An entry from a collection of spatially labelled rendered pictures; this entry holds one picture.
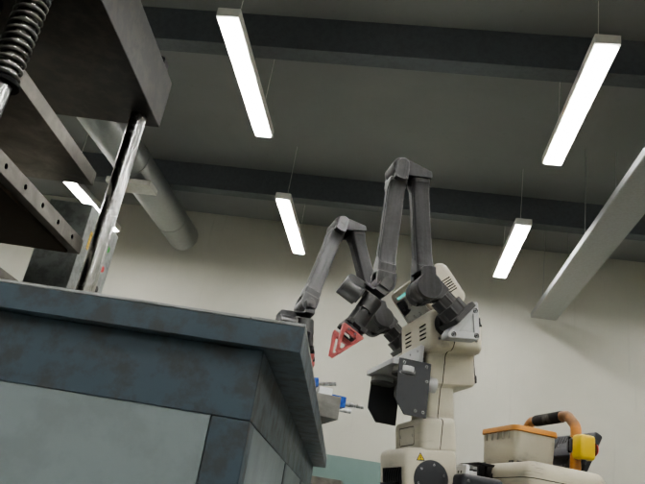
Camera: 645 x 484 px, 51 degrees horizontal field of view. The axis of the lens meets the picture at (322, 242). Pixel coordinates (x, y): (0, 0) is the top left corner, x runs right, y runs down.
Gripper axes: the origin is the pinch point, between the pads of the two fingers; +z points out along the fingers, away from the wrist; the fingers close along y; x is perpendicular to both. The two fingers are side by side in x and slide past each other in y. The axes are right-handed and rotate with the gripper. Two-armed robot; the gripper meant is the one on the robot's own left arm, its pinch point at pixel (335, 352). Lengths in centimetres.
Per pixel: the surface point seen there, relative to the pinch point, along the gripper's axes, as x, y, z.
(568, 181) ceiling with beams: 148, -390, -442
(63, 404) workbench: -35, 83, 55
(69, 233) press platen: -85, -36, 12
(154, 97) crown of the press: -100, -41, -46
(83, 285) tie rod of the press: -73, -45, 20
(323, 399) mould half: 2.6, 14.9, 16.2
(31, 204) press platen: -91, -10, 18
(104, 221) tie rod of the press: -83, -45, -1
